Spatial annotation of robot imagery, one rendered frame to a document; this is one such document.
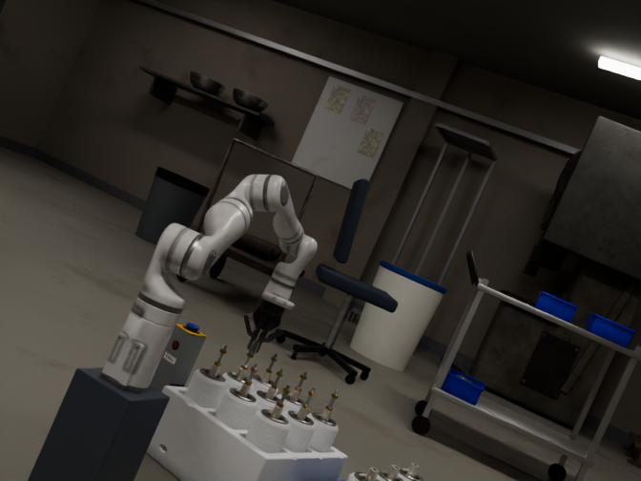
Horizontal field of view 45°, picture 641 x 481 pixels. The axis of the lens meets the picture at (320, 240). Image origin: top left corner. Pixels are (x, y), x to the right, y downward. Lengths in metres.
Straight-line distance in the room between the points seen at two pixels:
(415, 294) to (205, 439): 3.62
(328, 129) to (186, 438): 6.87
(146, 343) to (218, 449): 0.55
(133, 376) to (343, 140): 7.20
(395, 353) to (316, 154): 3.64
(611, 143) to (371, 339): 2.62
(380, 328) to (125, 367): 4.10
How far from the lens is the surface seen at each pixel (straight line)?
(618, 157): 6.77
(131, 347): 1.54
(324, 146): 8.67
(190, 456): 2.07
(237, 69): 9.43
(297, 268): 2.15
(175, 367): 2.24
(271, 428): 1.96
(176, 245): 1.50
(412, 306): 5.51
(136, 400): 1.53
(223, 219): 1.63
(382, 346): 5.55
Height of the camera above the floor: 0.75
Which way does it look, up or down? 1 degrees down
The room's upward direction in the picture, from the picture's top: 24 degrees clockwise
